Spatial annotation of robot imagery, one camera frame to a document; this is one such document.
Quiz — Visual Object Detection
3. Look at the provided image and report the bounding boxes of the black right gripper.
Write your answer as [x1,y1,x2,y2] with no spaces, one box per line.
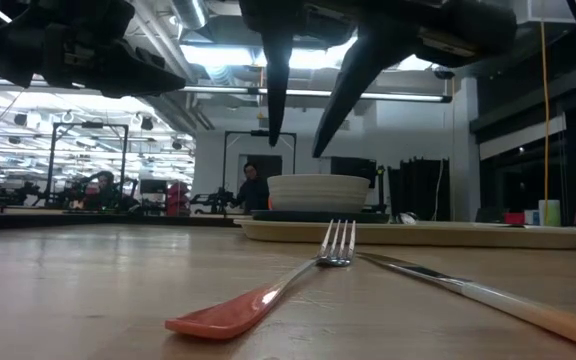
[240,0,519,157]

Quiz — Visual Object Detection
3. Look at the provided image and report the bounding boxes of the green and white cup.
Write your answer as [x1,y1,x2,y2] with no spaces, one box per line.
[537,199,562,227]

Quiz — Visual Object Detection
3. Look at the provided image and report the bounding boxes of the fork with orange handle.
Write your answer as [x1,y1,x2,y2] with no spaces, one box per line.
[164,218,357,342]

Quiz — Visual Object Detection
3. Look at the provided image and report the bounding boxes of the yellow cable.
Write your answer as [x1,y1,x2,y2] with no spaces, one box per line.
[541,22,552,226]

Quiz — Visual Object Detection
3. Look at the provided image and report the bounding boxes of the knife with orange handle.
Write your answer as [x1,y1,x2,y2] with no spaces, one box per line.
[356,251,576,357]

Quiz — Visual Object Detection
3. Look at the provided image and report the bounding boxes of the black wall monitor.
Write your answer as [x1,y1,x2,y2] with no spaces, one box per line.
[330,156,378,189]

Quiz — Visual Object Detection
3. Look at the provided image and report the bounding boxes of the white ribbed bowl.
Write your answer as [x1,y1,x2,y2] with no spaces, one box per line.
[266,173,372,214]

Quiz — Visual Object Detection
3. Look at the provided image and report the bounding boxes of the long ceiling light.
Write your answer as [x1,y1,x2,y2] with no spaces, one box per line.
[182,85,453,104]

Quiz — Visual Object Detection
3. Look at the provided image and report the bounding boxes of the black frame stand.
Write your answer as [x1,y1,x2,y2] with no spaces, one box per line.
[45,121,130,207]
[221,129,298,176]

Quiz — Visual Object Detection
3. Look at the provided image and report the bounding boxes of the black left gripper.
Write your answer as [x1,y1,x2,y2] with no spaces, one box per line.
[0,22,187,99]

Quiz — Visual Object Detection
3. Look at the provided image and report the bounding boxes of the beige plastic tray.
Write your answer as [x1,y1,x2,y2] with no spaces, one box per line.
[232,218,576,250]

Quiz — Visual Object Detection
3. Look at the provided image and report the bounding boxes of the person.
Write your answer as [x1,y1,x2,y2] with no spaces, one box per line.
[230,162,272,215]
[81,170,119,210]

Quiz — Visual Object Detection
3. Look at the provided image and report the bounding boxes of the dark teal plate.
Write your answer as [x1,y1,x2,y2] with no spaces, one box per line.
[250,209,392,225]

